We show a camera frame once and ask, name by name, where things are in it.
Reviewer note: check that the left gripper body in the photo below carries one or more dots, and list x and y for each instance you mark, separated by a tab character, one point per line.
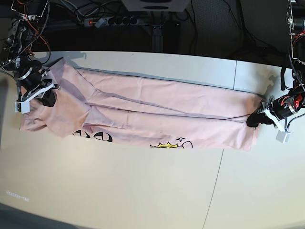
278	110

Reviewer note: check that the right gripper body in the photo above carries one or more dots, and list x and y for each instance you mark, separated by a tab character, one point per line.
33	83

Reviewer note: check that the pink T-shirt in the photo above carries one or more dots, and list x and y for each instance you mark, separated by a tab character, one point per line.
185	137

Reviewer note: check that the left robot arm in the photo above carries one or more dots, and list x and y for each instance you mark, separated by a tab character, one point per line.
292	76

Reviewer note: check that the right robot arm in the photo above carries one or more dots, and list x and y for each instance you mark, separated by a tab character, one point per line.
21	43

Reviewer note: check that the white power adapter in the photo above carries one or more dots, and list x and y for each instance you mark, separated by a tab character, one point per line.
100	22

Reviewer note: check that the white power strip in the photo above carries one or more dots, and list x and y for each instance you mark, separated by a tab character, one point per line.
113	21

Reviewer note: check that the aluminium table leg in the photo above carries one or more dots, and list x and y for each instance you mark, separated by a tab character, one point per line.
157	31

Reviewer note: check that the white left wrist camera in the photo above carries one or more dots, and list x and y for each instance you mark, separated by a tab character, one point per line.
283	136

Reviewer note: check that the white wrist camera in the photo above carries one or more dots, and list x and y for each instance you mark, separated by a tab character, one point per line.
22	107
283	136

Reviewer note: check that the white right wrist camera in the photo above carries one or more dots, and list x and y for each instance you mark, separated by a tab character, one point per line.
22	107

